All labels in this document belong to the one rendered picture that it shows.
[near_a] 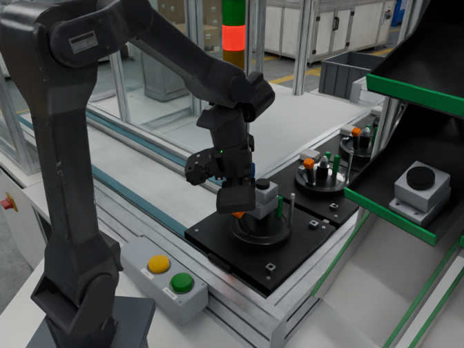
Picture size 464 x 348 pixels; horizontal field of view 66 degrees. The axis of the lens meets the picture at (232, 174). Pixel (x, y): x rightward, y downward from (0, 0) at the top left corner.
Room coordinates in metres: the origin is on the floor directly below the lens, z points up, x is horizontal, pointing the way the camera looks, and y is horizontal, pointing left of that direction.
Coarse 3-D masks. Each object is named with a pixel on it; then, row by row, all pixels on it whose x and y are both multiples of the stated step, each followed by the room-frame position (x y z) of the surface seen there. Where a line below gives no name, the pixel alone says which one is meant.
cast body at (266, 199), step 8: (256, 184) 0.60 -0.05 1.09; (264, 184) 0.60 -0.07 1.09; (272, 184) 0.61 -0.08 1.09; (256, 192) 0.60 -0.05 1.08; (264, 192) 0.59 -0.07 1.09; (272, 192) 0.60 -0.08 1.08; (256, 200) 0.59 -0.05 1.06; (264, 200) 0.58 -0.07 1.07; (272, 200) 0.60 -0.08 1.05; (256, 208) 0.58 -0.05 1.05; (264, 208) 0.58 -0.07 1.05; (272, 208) 0.60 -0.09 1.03; (256, 216) 0.58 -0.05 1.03
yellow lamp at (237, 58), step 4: (224, 52) 0.81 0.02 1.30; (228, 52) 0.80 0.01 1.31; (232, 52) 0.80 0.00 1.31; (236, 52) 0.80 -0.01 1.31; (240, 52) 0.81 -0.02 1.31; (244, 52) 0.82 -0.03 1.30; (224, 56) 0.81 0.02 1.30; (228, 56) 0.80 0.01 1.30; (232, 56) 0.80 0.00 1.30; (236, 56) 0.80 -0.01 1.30; (240, 56) 0.81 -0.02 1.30; (244, 56) 0.82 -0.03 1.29; (224, 60) 0.81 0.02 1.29; (228, 60) 0.80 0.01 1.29; (232, 60) 0.80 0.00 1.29; (236, 60) 0.80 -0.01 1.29; (240, 60) 0.81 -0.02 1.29; (236, 64) 0.80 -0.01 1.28; (240, 64) 0.81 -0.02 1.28
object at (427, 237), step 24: (408, 120) 0.49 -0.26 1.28; (432, 120) 0.51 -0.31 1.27; (456, 120) 0.50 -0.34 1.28; (408, 144) 0.48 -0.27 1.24; (432, 144) 0.47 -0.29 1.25; (456, 144) 0.46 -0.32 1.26; (384, 168) 0.45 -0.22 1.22; (456, 168) 0.42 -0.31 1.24; (360, 192) 0.42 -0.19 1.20; (384, 192) 0.41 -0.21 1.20; (456, 192) 0.38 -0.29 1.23; (384, 216) 0.37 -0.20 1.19; (456, 216) 0.34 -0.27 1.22; (432, 240) 0.32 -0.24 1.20
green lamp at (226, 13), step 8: (224, 0) 0.81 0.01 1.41; (232, 0) 0.80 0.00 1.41; (240, 0) 0.81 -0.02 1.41; (224, 8) 0.81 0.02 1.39; (232, 8) 0.80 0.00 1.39; (240, 8) 0.81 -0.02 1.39; (224, 16) 0.81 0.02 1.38; (232, 16) 0.80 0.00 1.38; (240, 16) 0.81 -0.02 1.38; (224, 24) 0.81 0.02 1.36; (232, 24) 0.80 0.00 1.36; (240, 24) 0.81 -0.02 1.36
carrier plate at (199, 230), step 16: (288, 208) 0.69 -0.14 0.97; (208, 224) 0.63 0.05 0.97; (224, 224) 0.63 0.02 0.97; (304, 224) 0.63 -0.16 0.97; (320, 224) 0.63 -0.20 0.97; (192, 240) 0.59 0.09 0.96; (208, 240) 0.57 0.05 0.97; (224, 240) 0.57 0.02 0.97; (304, 240) 0.57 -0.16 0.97; (320, 240) 0.57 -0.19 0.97; (224, 256) 0.53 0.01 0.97; (240, 256) 0.53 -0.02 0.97; (256, 256) 0.53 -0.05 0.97; (272, 256) 0.53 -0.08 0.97; (288, 256) 0.53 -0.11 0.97; (304, 256) 0.53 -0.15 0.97; (240, 272) 0.49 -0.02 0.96; (256, 272) 0.48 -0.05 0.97; (288, 272) 0.48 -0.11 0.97; (272, 288) 0.45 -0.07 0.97
